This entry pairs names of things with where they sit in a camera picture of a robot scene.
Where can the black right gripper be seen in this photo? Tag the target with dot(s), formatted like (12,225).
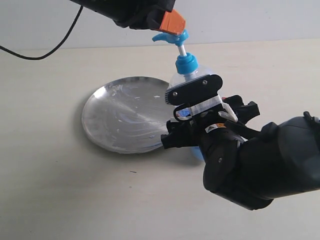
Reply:
(224,121)

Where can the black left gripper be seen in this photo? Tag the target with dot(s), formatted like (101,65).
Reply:
(157,15)

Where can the blue soap pump bottle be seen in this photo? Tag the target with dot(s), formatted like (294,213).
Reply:
(188,69)

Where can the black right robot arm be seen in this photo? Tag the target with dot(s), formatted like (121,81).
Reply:
(248,167)

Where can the round metal plate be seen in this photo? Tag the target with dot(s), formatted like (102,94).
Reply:
(127,115)

